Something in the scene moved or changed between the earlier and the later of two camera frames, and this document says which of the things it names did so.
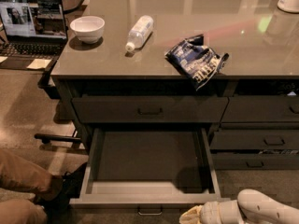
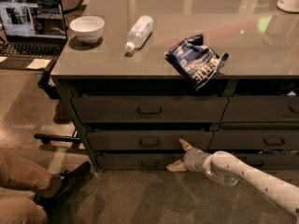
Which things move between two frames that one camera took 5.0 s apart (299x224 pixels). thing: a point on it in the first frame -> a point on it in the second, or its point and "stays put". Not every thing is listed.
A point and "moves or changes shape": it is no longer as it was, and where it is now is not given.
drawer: (149, 168) moves or changes shape
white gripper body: (209, 213) -> (191, 159)
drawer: (149, 109) stays put
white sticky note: (39, 63) stays put
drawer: (262, 108) stays put
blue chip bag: (194, 59) stays put
